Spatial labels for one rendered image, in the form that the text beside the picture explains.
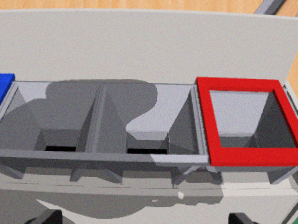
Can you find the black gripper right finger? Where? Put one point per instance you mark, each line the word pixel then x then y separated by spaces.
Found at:
pixel 239 218

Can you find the red rectangular frame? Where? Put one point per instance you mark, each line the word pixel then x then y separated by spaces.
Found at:
pixel 246 156

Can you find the blue square frame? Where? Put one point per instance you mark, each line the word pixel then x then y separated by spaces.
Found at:
pixel 5 83

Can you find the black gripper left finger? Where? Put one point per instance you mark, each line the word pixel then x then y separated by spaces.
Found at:
pixel 49 216

